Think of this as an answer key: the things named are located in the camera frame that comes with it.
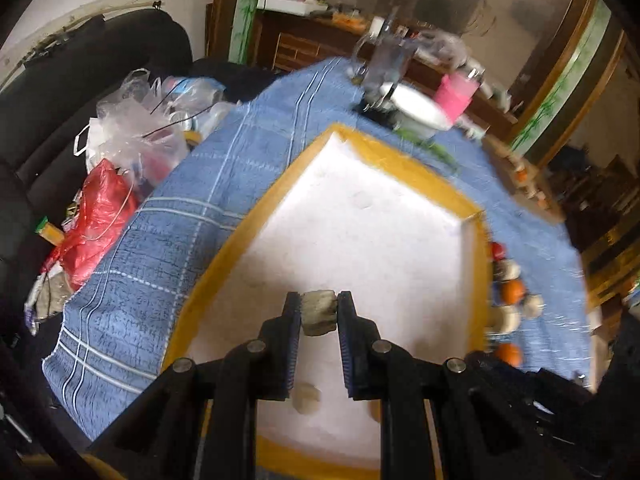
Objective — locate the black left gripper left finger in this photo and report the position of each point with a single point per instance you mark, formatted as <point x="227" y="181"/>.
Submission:
<point x="276" y="364"/>

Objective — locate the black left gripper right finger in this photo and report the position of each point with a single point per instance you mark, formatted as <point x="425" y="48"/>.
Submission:
<point x="357" y="336"/>

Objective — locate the beige cylinder fruit piece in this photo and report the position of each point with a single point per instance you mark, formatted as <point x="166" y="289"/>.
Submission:
<point x="319" y="312"/>

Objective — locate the orange tangerine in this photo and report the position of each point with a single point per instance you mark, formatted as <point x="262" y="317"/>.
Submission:
<point x="509" y="353"/>
<point x="512" y="292"/>
<point x="375" y="410"/>

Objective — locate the beige chunk in tray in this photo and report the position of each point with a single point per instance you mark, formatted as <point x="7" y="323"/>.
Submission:
<point x="306" y="398"/>

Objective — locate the large beige cylinder piece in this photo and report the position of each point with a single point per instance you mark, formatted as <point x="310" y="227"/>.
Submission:
<point x="504" y="320"/>

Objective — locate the beige cylinder piece right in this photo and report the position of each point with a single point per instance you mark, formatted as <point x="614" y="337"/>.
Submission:
<point x="532" y="306"/>

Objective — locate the yellow rimmed white foam tray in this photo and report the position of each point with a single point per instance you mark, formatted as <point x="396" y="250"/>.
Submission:
<point x="351" y="213"/>

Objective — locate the beige cylinder piece far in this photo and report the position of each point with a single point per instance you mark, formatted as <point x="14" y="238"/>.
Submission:
<point x="507" y="270"/>

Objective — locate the blue patterned tablecloth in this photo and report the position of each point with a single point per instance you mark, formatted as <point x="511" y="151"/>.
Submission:
<point x="116" y="327"/>

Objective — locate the green leafy vegetable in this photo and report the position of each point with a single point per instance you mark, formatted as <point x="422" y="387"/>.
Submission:
<point x="428" y="145"/>

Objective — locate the red plastic bag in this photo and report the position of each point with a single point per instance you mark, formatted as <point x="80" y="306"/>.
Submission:
<point x="106" y="205"/>

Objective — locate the black small box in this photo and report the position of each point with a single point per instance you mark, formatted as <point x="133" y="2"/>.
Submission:
<point x="375" y="114"/>

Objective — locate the white bowl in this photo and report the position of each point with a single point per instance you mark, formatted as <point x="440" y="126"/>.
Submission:
<point x="413" y="110"/>

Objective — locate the clear plastic bag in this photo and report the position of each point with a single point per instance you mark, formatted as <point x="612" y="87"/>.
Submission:
<point x="147" y="126"/>

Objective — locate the pink knitted cup sleeve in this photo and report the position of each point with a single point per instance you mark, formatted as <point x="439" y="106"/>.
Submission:
<point x="455" y="93"/>

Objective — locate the clear glass pitcher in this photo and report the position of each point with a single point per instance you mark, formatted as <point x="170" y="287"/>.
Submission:
<point x="387" y="65"/>

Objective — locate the black sofa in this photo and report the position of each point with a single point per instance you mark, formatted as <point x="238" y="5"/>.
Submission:
<point x="46" y="105"/>

